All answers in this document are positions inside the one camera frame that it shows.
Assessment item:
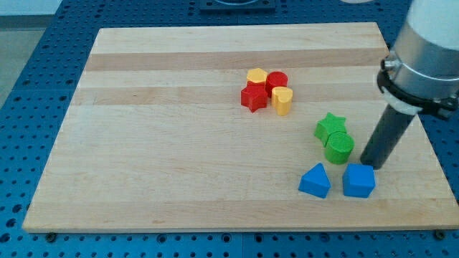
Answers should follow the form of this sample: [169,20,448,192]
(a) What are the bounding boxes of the red cylinder block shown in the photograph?
[265,71,288,97]

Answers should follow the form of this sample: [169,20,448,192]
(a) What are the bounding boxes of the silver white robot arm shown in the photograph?
[377,0,458,120]

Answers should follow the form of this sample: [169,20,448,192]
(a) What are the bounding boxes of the green star block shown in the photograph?
[314,113,347,147]

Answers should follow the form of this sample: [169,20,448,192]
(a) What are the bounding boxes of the blue triangle block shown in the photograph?
[298,163,331,199]

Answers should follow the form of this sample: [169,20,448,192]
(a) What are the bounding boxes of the blue cube block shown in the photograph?
[342,163,376,198]

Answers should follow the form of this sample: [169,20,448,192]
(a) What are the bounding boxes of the green cylinder block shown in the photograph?
[324,132,354,165]

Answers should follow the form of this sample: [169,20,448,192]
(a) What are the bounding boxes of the yellow heart block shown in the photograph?
[271,87,293,116]

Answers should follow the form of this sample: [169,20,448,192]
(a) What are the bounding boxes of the wooden board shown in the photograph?
[22,23,458,233]

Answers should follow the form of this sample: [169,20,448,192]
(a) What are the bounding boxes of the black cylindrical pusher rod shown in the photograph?
[360,105,414,170]

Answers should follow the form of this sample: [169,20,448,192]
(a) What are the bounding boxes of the red star block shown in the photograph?
[240,85,268,113]

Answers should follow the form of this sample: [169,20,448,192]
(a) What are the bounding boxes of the yellow hexagon block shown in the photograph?
[246,68,268,85]

